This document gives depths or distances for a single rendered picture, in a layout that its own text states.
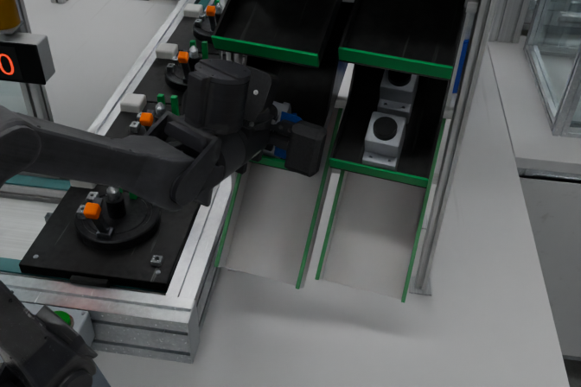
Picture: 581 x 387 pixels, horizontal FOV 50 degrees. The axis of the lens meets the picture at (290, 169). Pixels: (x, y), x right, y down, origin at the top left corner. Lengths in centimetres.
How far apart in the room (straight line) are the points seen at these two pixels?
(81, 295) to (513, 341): 69
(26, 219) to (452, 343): 78
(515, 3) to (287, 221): 122
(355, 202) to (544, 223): 79
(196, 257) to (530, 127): 93
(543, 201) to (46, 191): 112
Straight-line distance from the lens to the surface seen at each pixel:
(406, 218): 94
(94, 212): 97
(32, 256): 107
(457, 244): 124
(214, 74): 62
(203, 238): 105
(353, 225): 95
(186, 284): 100
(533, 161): 152
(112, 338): 102
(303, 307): 108
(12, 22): 108
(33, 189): 125
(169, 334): 97
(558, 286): 182
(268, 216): 95
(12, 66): 111
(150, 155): 58
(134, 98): 137
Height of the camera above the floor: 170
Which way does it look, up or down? 38 degrees down
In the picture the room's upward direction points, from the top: 2 degrees clockwise
